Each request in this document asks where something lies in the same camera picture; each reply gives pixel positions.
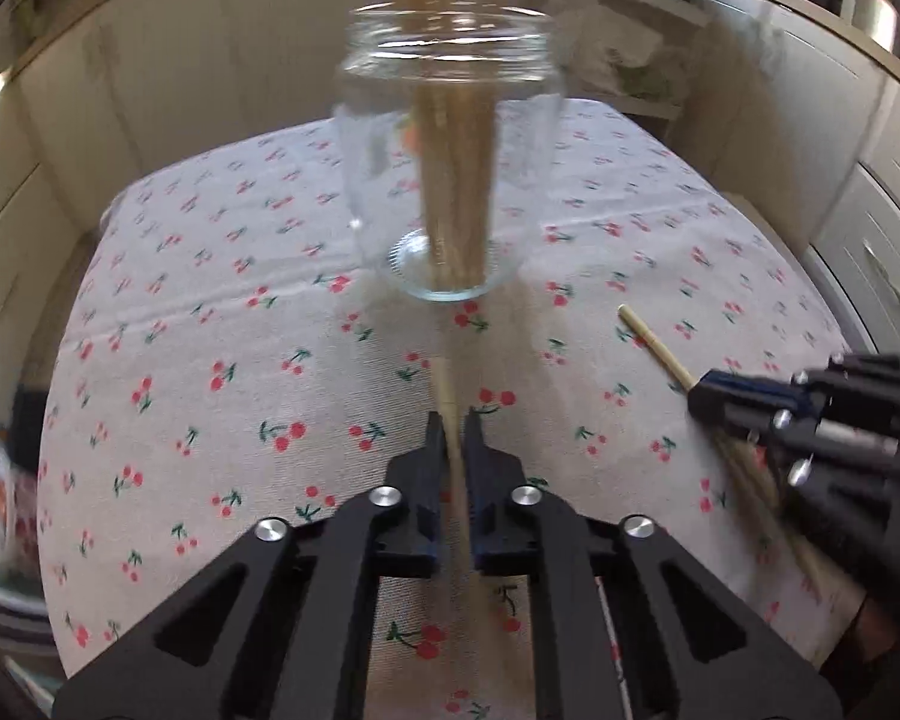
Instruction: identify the bunch of wooden chopsticks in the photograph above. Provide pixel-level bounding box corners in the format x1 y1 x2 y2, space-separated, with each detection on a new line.
386 0 503 293

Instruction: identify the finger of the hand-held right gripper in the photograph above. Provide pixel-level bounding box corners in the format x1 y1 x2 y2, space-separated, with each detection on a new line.
709 358 850 411
688 388 820 482

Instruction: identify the white plastic bag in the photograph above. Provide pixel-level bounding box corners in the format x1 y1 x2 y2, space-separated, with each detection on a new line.
570 11 680 98

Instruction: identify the cherry print tablecloth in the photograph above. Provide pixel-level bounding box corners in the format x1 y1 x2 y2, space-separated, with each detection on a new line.
37 97 871 720

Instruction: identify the cream drawer unit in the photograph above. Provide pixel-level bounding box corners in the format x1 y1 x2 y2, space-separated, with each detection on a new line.
712 0 900 361

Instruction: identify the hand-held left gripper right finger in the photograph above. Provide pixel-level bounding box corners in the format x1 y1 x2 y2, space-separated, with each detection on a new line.
463 409 845 720

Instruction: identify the striped floor mat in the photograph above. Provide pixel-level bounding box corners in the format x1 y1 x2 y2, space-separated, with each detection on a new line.
0 585 65 691

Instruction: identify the white shelf rack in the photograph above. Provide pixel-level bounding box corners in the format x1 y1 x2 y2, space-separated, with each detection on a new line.
555 0 717 140

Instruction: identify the clear glass jar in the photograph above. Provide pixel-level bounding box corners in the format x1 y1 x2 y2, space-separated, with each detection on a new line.
332 4 567 303

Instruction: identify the long wooden chopstick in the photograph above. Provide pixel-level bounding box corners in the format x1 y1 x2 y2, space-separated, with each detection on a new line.
429 356 496 720
720 439 785 522
619 304 826 601

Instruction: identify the person's right forearm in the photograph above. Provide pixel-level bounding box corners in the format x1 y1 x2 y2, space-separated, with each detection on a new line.
821 570 900 720

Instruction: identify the clear bag with orange contents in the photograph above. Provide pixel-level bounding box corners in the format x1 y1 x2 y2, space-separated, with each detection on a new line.
0 405 42 586

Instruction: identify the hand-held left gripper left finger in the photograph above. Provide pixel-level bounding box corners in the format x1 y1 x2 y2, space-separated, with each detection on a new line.
52 411 451 720

